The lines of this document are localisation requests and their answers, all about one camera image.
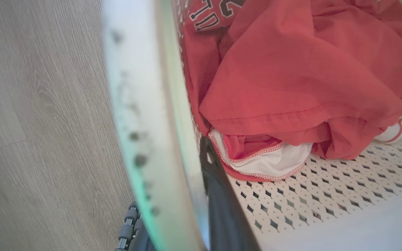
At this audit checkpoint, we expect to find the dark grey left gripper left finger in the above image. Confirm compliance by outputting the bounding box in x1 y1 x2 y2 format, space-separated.
116 201 157 251

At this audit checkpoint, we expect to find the red printed t-shirt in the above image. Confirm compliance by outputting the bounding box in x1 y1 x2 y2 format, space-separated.
180 0 402 160

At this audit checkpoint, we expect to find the white garment with red trim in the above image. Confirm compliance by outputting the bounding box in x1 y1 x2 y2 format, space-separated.
208 103 402 182

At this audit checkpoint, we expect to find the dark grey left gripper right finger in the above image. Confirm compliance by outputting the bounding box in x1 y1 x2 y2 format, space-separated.
200 136 261 251

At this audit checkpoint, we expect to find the white perforated plastic laundry basket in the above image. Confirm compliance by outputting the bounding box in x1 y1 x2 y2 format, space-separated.
101 0 402 251

